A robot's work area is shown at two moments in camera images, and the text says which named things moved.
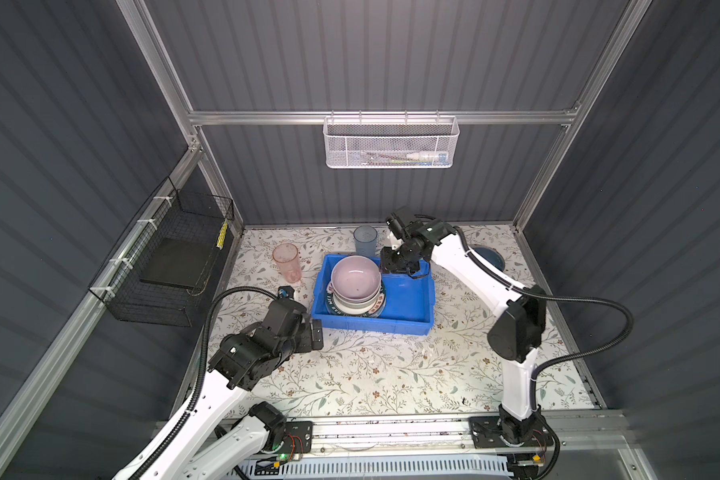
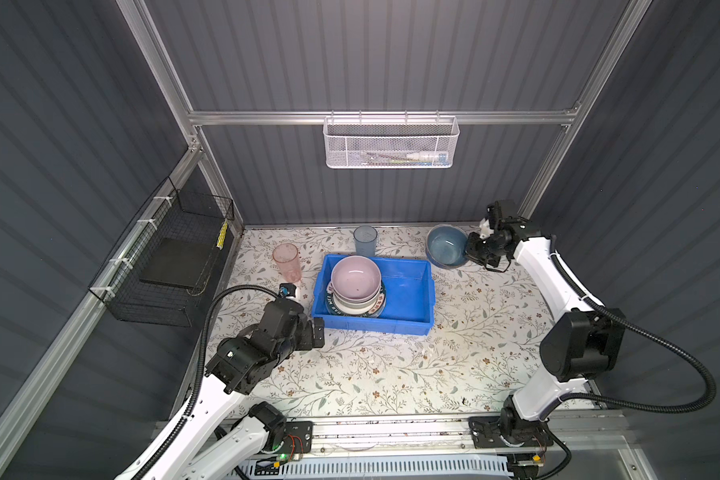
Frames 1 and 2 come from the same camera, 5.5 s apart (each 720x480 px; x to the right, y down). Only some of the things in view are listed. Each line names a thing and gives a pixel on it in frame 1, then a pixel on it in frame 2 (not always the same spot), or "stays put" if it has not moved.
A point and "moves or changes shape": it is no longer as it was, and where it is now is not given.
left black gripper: x=307 y=342 stays put
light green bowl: x=354 y=308 stays put
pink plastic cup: x=286 y=256 stays put
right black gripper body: x=398 y=260 → x=481 y=250
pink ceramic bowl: x=355 y=278 stays put
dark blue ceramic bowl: x=492 y=255 moves or changes shape
